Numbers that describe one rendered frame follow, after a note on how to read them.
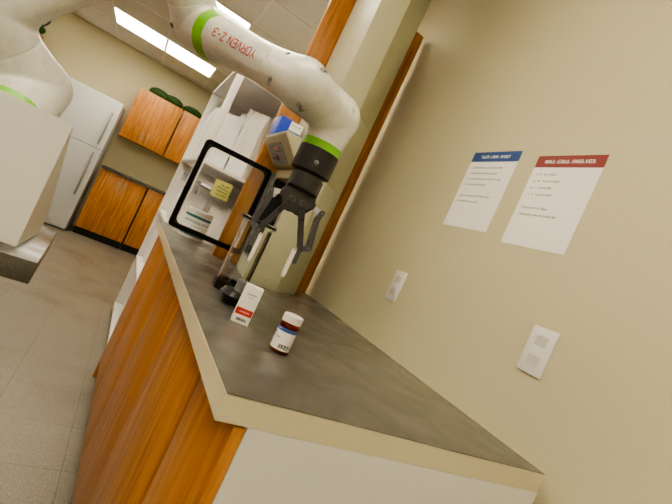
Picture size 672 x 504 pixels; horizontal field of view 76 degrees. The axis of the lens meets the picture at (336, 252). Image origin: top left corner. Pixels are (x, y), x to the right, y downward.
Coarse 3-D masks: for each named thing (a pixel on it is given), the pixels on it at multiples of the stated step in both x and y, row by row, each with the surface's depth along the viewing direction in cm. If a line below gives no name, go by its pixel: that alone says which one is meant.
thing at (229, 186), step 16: (208, 160) 182; (224, 160) 184; (240, 160) 186; (208, 176) 183; (224, 176) 185; (240, 176) 187; (256, 176) 189; (208, 192) 184; (224, 192) 185; (240, 192) 187; (256, 192) 189; (192, 208) 182; (208, 208) 184; (224, 208) 186; (240, 208) 188; (192, 224) 183; (208, 224) 185; (224, 224) 187; (240, 224) 189; (224, 240) 188
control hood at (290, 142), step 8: (264, 136) 187; (272, 136) 176; (280, 136) 166; (288, 136) 159; (296, 136) 160; (288, 144) 162; (296, 144) 161; (288, 152) 165; (272, 160) 189; (288, 160) 169; (288, 168) 178
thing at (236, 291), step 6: (240, 282) 111; (246, 282) 111; (222, 288) 110; (228, 288) 109; (234, 288) 111; (240, 288) 111; (222, 294) 110; (228, 294) 108; (234, 294) 108; (240, 294) 109; (228, 300) 109; (234, 300) 108; (234, 306) 109
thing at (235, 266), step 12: (240, 228) 123; (252, 228) 122; (264, 228) 123; (276, 228) 126; (240, 240) 122; (264, 240) 124; (228, 252) 124; (240, 252) 122; (228, 264) 122; (240, 264) 122; (252, 264) 124; (228, 276) 122; (240, 276) 122
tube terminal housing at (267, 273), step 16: (304, 128) 183; (352, 144) 176; (352, 160) 183; (288, 176) 175; (336, 176) 175; (320, 192) 168; (336, 192) 182; (320, 208) 174; (288, 224) 165; (304, 224) 168; (320, 224) 181; (272, 240) 164; (288, 240) 166; (304, 240) 173; (272, 256) 165; (288, 256) 168; (304, 256) 179; (256, 272) 163; (272, 272) 166; (288, 272) 171; (304, 272) 187; (272, 288) 167; (288, 288) 178
